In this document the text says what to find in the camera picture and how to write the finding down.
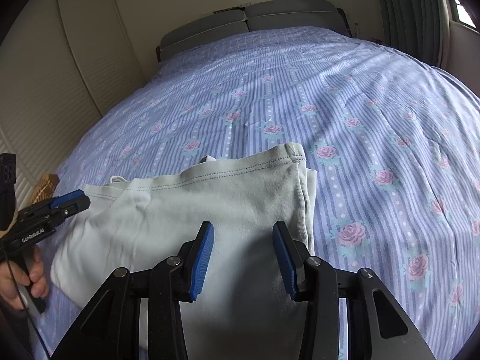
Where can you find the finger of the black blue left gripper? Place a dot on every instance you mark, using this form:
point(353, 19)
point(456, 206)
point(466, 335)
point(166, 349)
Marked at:
point(108, 327)

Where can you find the grey right headboard cushion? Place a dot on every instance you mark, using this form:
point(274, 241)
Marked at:
point(282, 14)

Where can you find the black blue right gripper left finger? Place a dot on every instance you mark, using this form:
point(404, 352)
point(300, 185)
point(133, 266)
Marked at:
point(69, 204)

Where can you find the green curtain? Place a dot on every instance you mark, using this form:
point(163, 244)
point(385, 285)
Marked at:
point(419, 28)

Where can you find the white louvered wardrobe doors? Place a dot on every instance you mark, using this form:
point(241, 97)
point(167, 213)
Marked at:
point(64, 65)

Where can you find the blue floral striped bedsheet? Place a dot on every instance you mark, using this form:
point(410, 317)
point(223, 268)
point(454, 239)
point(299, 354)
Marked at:
point(394, 143)

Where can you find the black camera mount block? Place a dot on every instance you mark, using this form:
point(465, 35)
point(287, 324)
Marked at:
point(7, 189)

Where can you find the grey left headboard cushion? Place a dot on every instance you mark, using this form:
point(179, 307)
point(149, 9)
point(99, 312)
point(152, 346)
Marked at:
point(208, 29)

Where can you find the person's left hand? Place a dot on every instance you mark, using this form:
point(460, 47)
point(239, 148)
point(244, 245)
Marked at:
point(12, 274)

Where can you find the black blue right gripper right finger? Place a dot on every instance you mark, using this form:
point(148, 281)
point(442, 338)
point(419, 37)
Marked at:
point(377, 326)

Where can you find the grey headboard cushion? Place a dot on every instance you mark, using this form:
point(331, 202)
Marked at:
point(208, 29)
point(282, 14)

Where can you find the pale green long-sleeve shirt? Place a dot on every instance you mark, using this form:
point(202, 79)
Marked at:
point(243, 311)

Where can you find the window with railing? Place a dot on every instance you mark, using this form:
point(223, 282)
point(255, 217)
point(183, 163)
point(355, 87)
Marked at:
point(460, 15)

